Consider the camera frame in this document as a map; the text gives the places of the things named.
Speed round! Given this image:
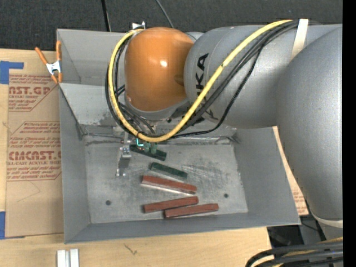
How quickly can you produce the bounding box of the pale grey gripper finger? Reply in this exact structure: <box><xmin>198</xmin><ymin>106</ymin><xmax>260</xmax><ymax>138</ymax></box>
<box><xmin>115</xmin><ymin>146</ymin><xmax>125</xmax><ymax>177</ymax></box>
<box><xmin>121</xmin><ymin>145</ymin><xmax>132</xmax><ymax>177</ymax></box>

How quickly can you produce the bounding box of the grey metal bin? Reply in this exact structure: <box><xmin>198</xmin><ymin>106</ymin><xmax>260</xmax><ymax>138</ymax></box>
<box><xmin>55</xmin><ymin>28</ymin><xmax>302</xmax><ymax>245</ymax></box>

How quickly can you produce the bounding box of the dark green flat block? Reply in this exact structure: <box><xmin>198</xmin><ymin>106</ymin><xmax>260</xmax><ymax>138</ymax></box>
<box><xmin>129</xmin><ymin>144</ymin><xmax>167</xmax><ymax>162</ymax></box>
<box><xmin>149</xmin><ymin>161</ymin><xmax>189</xmax><ymax>181</ymax></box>

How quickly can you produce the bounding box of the red-brown flat block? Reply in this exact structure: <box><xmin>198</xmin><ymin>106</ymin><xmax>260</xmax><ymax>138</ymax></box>
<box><xmin>142</xmin><ymin>195</ymin><xmax>200</xmax><ymax>214</ymax></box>
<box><xmin>140</xmin><ymin>174</ymin><xmax>198</xmax><ymax>196</ymax></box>
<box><xmin>163</xmin><ymin>202</ymin><xmax>220</xmax><ymax>220</ymax></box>

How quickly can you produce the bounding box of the brown cardboard board red print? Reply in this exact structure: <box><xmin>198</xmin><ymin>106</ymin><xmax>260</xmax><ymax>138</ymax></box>
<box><xmin>0</xmin><ymin>48</ymin><xmax>310</xmax><ymax>240</ymax></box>

